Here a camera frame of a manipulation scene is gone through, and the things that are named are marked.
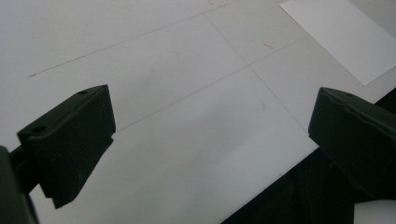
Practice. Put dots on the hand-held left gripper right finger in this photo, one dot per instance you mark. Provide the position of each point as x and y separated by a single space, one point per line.
355 140

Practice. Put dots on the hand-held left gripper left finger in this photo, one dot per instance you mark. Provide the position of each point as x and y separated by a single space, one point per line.
71 146

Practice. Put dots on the white paper sheet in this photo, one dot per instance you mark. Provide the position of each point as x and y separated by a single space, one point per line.
342 31

